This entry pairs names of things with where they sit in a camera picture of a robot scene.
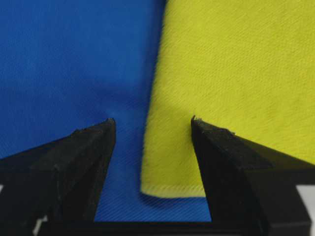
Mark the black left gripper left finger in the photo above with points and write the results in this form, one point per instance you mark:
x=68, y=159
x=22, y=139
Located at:
x=57, y=182

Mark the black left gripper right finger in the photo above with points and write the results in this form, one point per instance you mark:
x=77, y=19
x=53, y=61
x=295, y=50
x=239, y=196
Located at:
x=253, y=189

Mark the yellow-green towel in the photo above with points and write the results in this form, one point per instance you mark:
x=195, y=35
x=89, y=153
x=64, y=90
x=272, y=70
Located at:
x=244, y=65

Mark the blue table cloth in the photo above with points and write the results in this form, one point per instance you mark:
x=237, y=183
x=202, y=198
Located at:
x=70, y=64

